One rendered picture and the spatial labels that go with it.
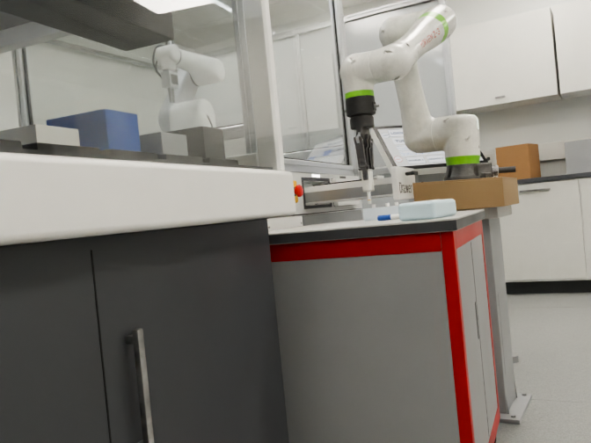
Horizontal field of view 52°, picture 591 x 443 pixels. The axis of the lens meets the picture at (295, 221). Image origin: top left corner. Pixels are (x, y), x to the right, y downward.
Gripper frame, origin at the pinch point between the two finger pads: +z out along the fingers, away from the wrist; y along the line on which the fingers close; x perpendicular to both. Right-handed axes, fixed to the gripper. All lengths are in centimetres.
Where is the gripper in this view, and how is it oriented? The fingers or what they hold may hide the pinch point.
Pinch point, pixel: (368, 180)
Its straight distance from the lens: 194.5
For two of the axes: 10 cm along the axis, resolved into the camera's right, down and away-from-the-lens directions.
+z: 1.0, 10.0, 0.1
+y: 4.2, -0.5, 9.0
